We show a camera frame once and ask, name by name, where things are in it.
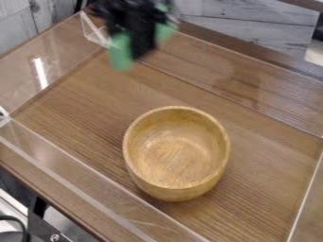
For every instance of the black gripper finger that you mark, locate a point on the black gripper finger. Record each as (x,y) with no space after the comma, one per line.
(142,42)

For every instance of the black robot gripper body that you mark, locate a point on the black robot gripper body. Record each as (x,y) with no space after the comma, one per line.
(143,18)

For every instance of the green rectangular block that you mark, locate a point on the green rectangular block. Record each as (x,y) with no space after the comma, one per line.
(119,53)

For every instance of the brown wooden bowl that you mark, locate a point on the brown wooden bowl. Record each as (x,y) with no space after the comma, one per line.
(176,152)

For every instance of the clear acrylic corner bracket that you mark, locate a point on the clear acrylic corner bracket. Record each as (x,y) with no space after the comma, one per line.
(93,34)

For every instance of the black table leg bracket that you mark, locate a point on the black table leg bracket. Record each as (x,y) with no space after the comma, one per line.
(39,227)

